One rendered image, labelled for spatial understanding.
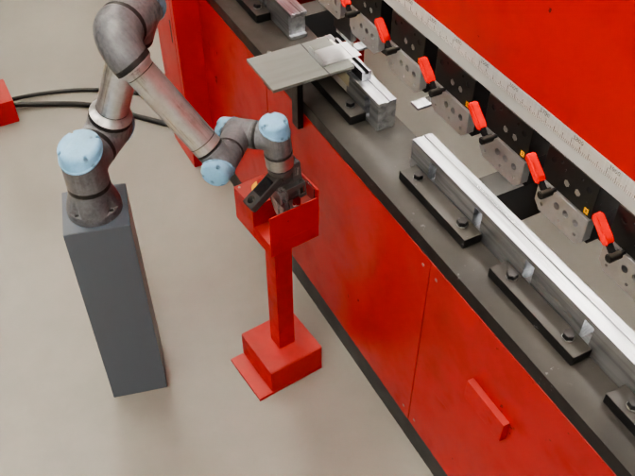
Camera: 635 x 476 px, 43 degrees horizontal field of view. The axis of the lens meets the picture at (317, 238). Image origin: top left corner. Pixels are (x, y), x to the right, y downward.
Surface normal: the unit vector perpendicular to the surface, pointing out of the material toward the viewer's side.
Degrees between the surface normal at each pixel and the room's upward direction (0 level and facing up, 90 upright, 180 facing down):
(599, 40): 90
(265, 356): 0
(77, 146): 8
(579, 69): 90
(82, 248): 90
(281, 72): 0
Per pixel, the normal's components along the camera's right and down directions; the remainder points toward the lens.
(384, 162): 0.00, -0.70
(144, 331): 0.24, 0.69
